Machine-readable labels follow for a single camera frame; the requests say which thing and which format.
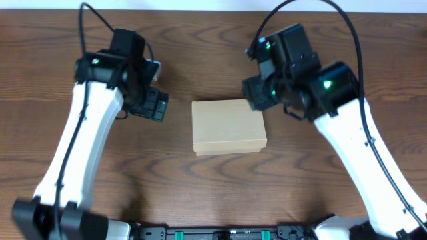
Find cardboard box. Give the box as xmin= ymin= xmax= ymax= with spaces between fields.
xmin=191 ymin=99 xmax=267 ymax=156

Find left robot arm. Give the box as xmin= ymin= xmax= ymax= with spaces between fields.
xmin=11 ymin=29 xmax=169 ymax=239

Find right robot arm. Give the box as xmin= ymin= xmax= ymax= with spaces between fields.
xmin=242 ymin=24 xmax=426 ymax=239

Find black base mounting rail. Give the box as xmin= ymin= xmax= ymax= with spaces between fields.
xmin=130 ymin=225 xmax=319 ymax=240

